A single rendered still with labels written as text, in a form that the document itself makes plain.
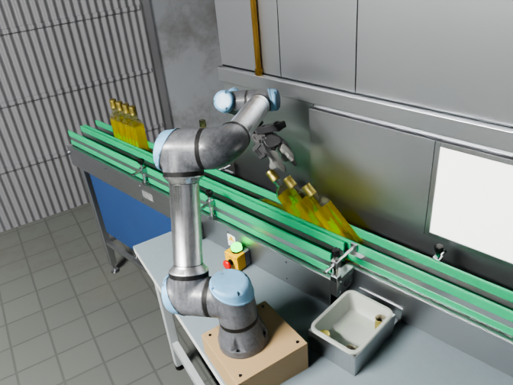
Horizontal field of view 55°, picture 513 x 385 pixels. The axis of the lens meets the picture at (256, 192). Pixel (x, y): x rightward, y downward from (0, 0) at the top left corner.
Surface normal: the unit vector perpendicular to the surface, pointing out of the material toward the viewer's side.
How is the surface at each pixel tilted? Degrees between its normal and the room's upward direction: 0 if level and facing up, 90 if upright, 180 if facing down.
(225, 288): 3
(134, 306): 0
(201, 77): 90
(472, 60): 90
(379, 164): 90
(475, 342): 90
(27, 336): 0
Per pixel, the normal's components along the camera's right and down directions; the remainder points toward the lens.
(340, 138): -0.68, 0.43
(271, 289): -0.08, -0.85
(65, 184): 0.51, 0.41
